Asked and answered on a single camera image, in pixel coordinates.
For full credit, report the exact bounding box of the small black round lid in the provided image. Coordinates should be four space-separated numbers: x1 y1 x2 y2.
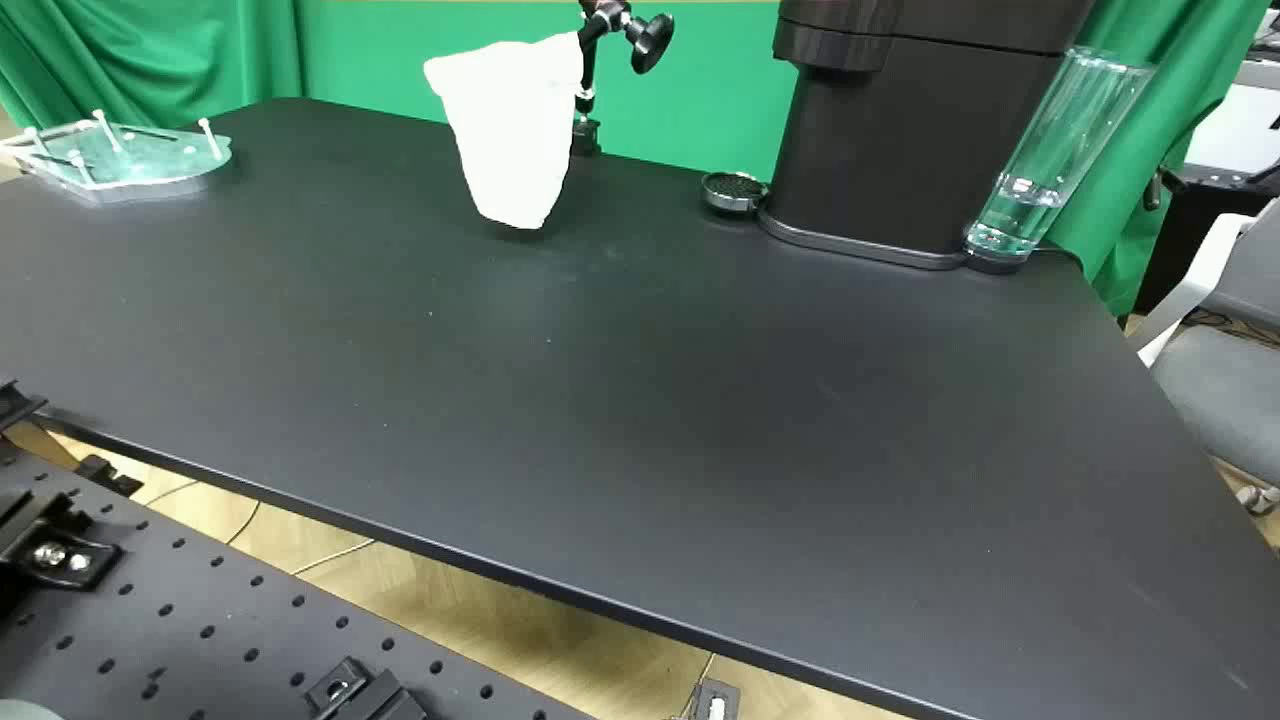
702 172 768 216

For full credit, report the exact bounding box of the grey office chair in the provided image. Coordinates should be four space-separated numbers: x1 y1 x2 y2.
1153 201 1280 518

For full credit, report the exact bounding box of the white green-patterned towel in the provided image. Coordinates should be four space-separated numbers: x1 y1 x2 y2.
425 34 586 231

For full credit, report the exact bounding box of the clear acrylic tray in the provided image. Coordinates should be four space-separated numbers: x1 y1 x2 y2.
0 113 234 192

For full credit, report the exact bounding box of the green backdrop curtain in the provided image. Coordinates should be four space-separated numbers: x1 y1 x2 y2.
0 0 1273 316

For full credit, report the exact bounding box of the clear plastic water tank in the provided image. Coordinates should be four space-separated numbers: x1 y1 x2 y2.
963 47 1153 264

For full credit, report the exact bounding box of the black coffee machine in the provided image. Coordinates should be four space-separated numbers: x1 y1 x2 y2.
763 0 1097 270

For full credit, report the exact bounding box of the black perforated mounting board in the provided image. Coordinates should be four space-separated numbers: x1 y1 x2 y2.
0 381 581 720

